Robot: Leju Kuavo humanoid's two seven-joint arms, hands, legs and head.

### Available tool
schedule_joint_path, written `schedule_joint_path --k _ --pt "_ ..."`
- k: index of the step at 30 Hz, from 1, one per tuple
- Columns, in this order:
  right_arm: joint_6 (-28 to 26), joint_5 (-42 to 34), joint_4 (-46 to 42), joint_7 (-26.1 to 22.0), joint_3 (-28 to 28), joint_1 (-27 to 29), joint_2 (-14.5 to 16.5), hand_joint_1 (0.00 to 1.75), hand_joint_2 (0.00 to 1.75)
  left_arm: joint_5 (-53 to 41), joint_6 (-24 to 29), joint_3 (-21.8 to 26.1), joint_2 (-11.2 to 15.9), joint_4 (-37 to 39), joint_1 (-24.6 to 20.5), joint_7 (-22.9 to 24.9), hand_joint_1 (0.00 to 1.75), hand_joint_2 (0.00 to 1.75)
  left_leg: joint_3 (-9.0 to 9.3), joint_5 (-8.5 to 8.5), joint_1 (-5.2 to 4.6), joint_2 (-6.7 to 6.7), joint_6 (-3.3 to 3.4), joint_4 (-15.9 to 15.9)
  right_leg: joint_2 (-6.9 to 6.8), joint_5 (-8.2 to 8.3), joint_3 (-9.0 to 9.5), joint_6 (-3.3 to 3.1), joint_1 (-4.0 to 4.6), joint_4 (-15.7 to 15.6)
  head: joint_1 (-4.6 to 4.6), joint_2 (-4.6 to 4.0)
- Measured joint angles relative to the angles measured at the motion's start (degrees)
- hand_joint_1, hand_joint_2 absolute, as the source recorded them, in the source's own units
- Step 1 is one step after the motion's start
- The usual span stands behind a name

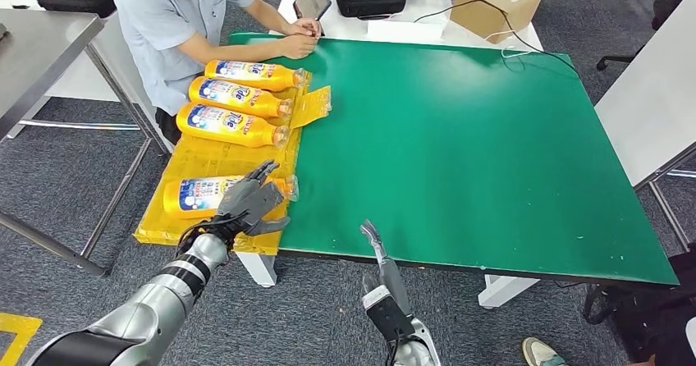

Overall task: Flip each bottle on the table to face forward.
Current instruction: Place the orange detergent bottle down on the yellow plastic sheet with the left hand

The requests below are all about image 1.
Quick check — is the person's right hand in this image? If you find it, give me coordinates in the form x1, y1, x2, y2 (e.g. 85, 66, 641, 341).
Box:
277, 33, 319, 60

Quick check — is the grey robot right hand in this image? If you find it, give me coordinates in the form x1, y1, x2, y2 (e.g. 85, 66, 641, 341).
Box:
359, 219, 414, 321

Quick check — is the person's left hand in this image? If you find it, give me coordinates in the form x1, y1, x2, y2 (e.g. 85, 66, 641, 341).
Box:
285, 18, 323, 39

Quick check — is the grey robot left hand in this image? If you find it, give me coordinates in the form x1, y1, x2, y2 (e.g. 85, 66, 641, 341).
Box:
208, 159, 292, 240

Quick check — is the orange detergent bottle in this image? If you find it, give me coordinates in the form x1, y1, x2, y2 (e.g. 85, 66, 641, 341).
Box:
204, 58, 309, 94
175, 102, 291, 149
163, 174, 300, 221
188, 76, 295, 120

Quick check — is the white desk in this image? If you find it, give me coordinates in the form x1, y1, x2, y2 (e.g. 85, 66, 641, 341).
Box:
276, 0, 545, 52

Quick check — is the yellow taped cardboard board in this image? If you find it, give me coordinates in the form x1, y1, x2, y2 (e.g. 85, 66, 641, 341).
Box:
134, 70, 312, 257

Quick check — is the small yellow taped flap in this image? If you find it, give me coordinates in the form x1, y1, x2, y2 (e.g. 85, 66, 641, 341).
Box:
288, 85, 332, 130

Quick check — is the white table leg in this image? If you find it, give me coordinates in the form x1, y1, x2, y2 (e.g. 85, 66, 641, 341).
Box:
235, 252, 278, 289
478, 273, 540, 309

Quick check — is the person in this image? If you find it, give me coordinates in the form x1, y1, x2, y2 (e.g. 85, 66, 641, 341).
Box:
112, 0, 323, 146

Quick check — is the person's shoe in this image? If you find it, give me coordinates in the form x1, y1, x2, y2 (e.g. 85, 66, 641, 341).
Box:
521, 337, 570, 366

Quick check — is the green table mat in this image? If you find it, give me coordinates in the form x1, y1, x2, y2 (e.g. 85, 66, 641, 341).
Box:
228, 30, 680, 287

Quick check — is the brown cardboard box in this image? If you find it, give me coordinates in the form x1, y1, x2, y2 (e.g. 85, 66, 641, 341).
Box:
449, 0, 545, 45

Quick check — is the black backpack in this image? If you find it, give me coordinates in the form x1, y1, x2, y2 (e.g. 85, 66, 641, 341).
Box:
581, 240, 696, 366

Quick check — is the yellow floor tape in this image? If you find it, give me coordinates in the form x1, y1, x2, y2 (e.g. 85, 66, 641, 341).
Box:
0, 313, 44, 366

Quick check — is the stainless steel table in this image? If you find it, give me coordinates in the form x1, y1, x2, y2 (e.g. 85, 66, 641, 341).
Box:
0, 8, 174, 279

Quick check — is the white table with steel legs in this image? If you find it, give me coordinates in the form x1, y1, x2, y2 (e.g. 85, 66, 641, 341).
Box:
593, 0, 696, 253

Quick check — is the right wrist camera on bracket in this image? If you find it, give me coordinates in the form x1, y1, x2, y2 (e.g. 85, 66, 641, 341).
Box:
361, 284, 419, 344

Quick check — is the white cable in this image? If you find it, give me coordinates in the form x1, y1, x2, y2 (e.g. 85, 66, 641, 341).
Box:
483, 29, 534, 60

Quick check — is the black cable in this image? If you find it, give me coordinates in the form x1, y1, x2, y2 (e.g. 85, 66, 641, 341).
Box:
413, 0, 580, 76

